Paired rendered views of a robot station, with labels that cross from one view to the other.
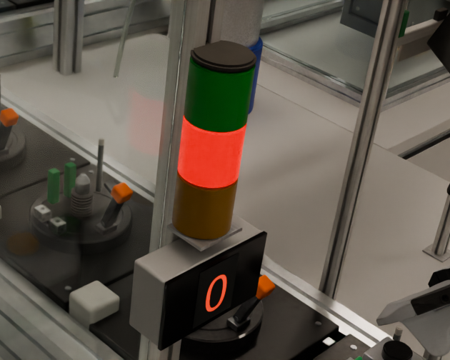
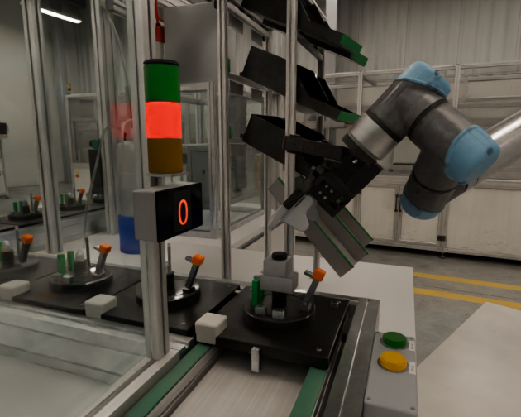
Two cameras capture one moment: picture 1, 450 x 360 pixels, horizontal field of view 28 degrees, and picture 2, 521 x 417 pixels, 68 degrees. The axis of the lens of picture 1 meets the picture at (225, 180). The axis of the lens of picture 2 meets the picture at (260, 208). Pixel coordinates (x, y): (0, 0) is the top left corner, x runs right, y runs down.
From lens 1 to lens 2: 0.38 m
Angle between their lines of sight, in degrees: 27
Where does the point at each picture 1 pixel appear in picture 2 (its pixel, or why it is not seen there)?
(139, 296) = (139, 213)
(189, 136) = (151, 108)
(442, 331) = (302, 215)
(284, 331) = (213, 292)
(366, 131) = (226, 185)
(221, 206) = (177, 150)
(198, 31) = (145, 51)
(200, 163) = (160, 122)
